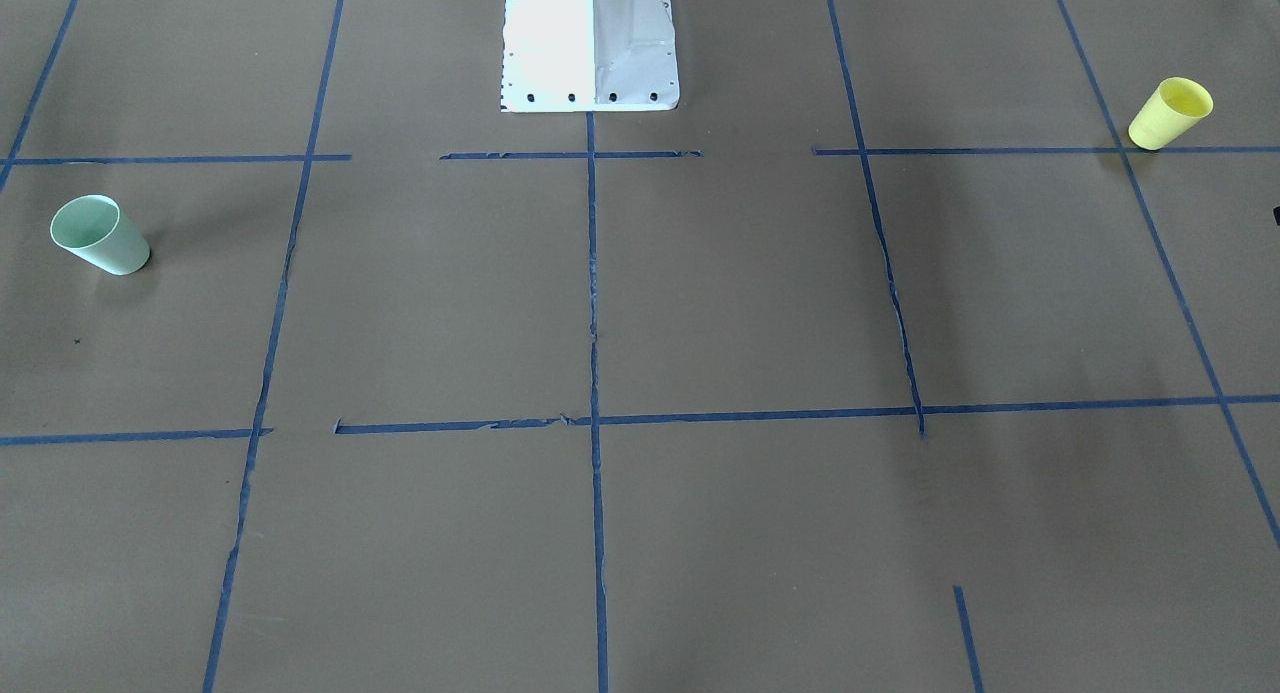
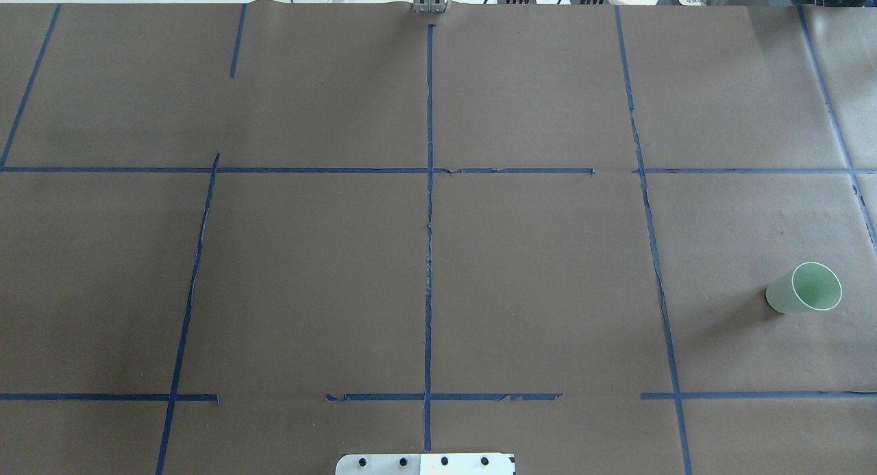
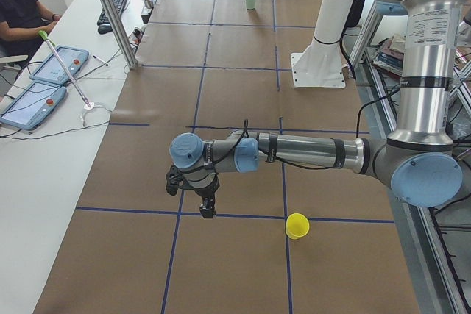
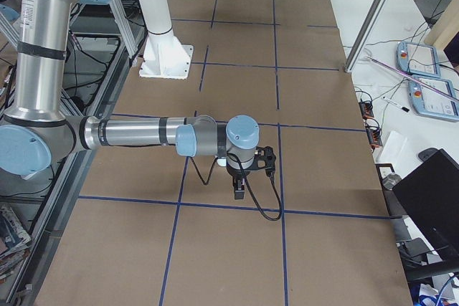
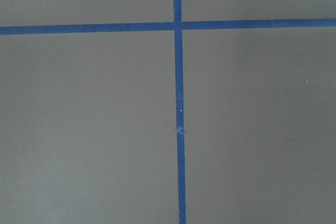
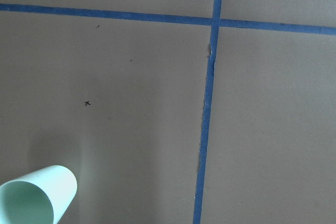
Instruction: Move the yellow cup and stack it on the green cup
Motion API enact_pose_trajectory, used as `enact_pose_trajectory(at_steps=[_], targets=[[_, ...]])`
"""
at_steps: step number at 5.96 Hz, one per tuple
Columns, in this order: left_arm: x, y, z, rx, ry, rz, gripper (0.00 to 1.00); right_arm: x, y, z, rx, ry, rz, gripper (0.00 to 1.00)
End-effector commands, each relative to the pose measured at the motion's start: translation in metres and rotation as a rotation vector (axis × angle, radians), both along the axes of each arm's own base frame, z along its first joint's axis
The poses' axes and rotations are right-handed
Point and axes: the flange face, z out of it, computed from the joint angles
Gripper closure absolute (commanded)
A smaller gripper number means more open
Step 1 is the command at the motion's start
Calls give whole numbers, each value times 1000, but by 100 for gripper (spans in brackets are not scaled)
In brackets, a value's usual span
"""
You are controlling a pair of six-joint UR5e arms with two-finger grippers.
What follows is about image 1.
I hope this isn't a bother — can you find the yellow plastic cup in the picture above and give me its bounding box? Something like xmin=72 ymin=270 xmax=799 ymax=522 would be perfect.
xmin=1126 ymin=77 xmax=1213 ymax=151

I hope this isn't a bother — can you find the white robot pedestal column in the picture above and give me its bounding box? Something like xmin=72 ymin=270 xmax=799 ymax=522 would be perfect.
xmin=499 ymin=0 xmax=681 ymax=114

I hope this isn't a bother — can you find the green plastic cup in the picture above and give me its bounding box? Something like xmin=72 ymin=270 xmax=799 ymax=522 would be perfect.
xmin=49 ymin=195 xmax=151 ymax=277

